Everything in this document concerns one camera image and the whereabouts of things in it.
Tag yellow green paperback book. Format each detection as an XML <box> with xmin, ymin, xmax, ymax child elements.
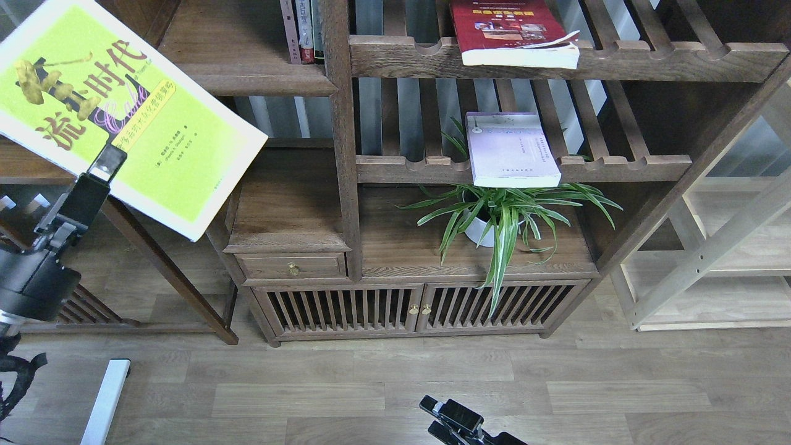
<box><xmin>1</xmin><ymin>1</ymin><xmax>268</xmax><ymax>240</ymax></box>

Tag green spider plant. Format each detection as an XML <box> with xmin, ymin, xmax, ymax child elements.
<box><xmin>409</xmin><ymin>116</ymin><xmax>619</xmax><ymax>311</ymax></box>

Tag maroon book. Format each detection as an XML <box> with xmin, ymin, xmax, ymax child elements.
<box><xmin>279</xmin><ymin>0</ymin><xmax>302</xmax><ymax>65</ymax></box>

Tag white purple paperback book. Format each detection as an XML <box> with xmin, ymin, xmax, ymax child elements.
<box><xmin>465</xmin><ymin>111</ymin><xmax>561</xmax><ymax>188</ymax></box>

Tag white plant pot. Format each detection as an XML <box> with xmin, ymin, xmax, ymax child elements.
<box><xmin>461</xmin><ymin>188</ymin><xmax>509</xmax><ymax>247</ymax></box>

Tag dark wooden bookshelf cabinet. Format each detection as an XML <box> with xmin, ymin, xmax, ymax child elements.
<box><xmin>101</xmin><ymin>1</ymin><xmax>789</xmax><ymax>346</ymax></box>

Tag dark wooden side table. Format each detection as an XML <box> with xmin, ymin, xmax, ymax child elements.
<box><xmin>2</xmin><ymin>138</ymin><xmax>239</xmax><ymax>345</ymax></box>

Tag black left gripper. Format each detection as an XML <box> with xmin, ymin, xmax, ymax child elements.
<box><xmin>1</xmin><ymin>143</ymin><xmax>127</xmax><ymax>322</ymax></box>

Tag red paperback book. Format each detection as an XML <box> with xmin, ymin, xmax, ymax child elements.
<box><xmin>449</xmin><ymin>1</ymin><xmax>580</xmax><ymax>69</ymax></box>

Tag brass drawer knob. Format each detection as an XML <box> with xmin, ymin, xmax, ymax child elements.
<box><xmin>287</xmin><ymin>262</ymin><xmax>300</xmax><ymax>276</ymax></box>

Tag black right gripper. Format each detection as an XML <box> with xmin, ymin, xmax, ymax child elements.
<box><xmin>419</xmin><ymin>395</ymin><xmax>527</xmax><ymax>445</ymax></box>

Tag dark green upright book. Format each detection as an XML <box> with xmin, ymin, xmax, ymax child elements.
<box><xmin>310</xmin><ymin>0</ymin><xmax>325</xmax><ymax>65</ymax></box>

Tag light wooden shelf rack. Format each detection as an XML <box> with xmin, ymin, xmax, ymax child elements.
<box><xmin>609</xmin><ymin>83</ymin><xmax>791</xmax><ymax>331</ymax></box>

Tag white red upright book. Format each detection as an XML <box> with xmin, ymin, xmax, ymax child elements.
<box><xmin>293</xmin><ymin>0</ymin><xmax>315</xmax><ymax>64</ymax></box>

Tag white metal stand leg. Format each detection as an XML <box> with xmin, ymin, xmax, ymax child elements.
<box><xmin>80</xmin><ymin>358</ymin><xmax>131</xmax><ymax>444</ymax></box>

